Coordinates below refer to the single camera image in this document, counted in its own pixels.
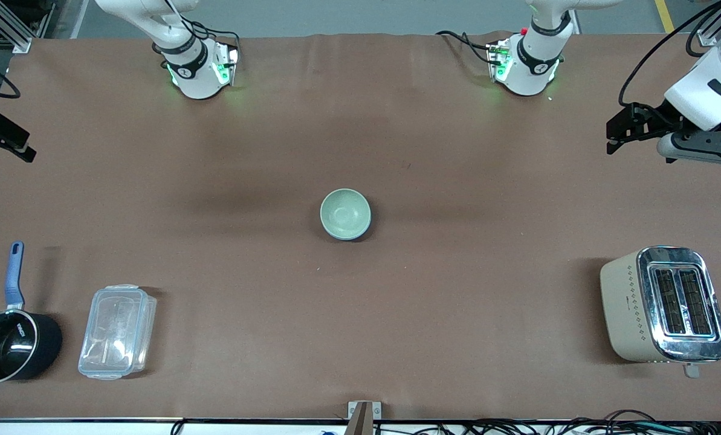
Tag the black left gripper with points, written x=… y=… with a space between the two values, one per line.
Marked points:
x=660 y=118

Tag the light green bowl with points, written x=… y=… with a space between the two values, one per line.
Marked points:
x=345 y=212

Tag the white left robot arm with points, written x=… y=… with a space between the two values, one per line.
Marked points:
x=526 y=66

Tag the blue bowl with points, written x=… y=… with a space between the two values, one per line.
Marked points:
x=363 y=232

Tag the cream and chrome toaster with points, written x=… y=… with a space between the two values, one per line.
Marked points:
x=662 y=305

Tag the clear plastic food container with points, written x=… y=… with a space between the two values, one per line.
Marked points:
x=117 y=332

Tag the brown table cover mat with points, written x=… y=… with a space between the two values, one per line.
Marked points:
x=360 y=332

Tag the aluminium frame profile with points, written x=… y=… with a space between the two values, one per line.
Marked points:
x=720 y=24
x=9 y=24

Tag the metal bracket on table edge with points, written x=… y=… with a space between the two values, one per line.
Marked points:
x=364 y=417

